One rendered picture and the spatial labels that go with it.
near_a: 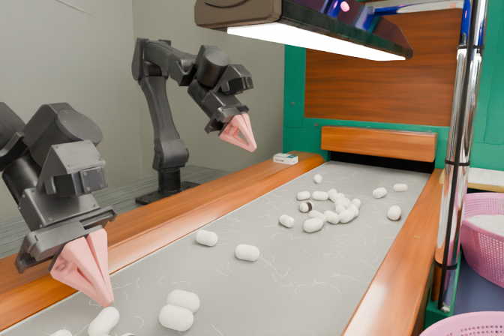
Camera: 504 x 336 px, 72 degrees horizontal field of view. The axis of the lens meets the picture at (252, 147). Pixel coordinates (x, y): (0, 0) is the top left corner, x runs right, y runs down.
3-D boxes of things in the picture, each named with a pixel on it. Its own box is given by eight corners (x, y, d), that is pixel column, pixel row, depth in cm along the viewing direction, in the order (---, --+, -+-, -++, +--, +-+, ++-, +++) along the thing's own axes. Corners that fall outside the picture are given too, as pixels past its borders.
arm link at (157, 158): (189, 148, 97) (180, 145, 102) (159, 151, 92) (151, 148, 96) (190, 169, 98) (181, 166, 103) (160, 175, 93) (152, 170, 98)
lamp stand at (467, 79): (306, 294, 53) (316, -22, 44) (348, 243, 69) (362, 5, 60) (448, 346, 42) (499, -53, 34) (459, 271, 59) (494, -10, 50)
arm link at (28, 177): (87, 181, 44) (61, 142, 46) (46, 182, 39) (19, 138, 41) (55, 216, 46) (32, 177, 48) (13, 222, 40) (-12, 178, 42)
